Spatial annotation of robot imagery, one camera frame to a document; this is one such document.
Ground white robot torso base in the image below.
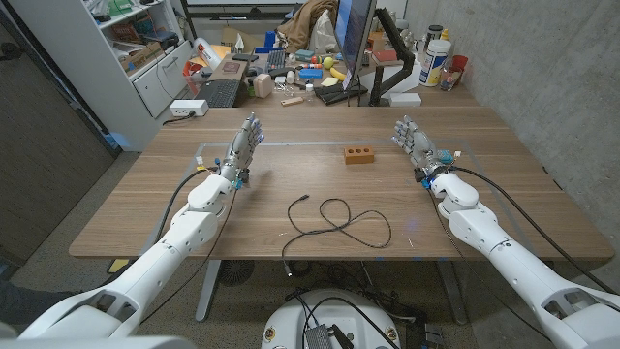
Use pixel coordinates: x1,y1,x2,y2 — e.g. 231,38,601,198
261,289,402,349

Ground orange brick block with holes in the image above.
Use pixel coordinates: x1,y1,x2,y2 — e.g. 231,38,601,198
344,145,376,166

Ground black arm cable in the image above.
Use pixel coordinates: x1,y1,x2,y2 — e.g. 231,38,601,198
153,166,222,243
450,165,620,296

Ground black USB cable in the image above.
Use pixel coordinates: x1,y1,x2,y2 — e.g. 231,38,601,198
280,194,393,278

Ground black notebook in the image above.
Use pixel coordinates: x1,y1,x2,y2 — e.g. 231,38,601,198
313,82,369,107

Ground white shelf cabinet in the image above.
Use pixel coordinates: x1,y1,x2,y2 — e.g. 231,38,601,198
9,0,195,151

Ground computer monitor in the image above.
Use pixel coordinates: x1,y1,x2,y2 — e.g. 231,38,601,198
333,0,378,91

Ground red cup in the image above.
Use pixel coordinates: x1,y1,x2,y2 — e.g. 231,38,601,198
449,54,470,86

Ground dark keyboard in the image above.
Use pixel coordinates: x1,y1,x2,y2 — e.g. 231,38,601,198
263,48,287,74

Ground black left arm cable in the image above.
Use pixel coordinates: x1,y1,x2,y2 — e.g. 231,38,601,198
153,166,222,243

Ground black round floor fan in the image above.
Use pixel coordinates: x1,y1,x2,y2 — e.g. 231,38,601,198
217,260,256,287

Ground white flat box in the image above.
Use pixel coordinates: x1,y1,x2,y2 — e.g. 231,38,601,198
387,91,423,108

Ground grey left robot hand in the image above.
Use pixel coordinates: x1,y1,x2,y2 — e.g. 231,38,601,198
218,112,265,185

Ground white wipes canister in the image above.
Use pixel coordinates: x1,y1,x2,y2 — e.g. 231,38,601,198
418,38,452,88

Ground beige speaker box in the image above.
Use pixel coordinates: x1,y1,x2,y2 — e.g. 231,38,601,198
252,73,275,100

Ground white power strip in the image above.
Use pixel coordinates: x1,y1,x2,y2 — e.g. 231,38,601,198
169,99,210,118

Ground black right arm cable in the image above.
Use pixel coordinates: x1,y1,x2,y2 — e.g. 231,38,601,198
450,165,620,296

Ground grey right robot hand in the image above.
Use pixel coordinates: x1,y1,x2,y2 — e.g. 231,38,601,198
391,114,454,183

